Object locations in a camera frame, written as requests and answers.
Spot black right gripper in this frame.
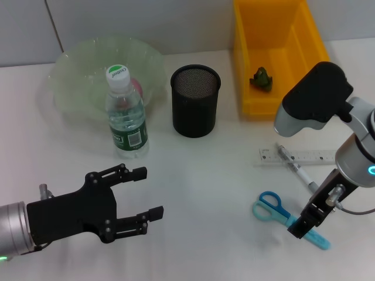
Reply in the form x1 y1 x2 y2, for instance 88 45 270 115
287 169 357 240

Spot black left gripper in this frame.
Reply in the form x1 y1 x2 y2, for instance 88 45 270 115
26 163 165 246

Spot blue scissors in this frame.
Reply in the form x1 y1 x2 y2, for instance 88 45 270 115
252 191 332 251

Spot water bottle green label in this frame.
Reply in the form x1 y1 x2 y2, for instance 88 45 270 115
105 63 150 160

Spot green plastic wrapper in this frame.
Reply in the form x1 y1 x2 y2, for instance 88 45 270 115
248 66 274 92

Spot white grey ballpoint pen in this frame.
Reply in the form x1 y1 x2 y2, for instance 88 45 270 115
277 143 319 194

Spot clear plastic ruler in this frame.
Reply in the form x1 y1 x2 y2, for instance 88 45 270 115
258 148 338 167

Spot black mesh pen holder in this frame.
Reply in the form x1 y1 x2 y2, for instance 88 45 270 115
170 64 221 138

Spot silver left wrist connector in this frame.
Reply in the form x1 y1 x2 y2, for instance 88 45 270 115
39 183 53 200

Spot pale green plastic bowl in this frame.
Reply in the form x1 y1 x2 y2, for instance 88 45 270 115
48 34 165 121

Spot yellow plastic storage bin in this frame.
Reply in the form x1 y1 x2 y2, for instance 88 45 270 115
233 0 331 115

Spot grey right wrist cable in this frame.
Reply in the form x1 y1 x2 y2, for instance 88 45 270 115
325 184 375 216

